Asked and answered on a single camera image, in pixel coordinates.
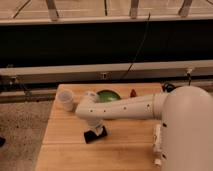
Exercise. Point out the white gripper tool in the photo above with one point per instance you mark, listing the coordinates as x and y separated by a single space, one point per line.
96 126

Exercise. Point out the black rectangular eraser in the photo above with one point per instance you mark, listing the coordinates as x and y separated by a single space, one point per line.
90 136

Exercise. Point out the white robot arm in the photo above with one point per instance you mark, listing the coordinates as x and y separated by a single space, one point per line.
186 116

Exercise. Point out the green bowl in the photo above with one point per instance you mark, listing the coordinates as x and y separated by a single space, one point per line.
108 95

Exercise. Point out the translucent plastic cup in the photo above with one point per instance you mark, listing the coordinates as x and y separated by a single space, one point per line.
65 99

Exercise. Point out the white toothpaste tube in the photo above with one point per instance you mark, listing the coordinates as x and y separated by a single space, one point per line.
157 148

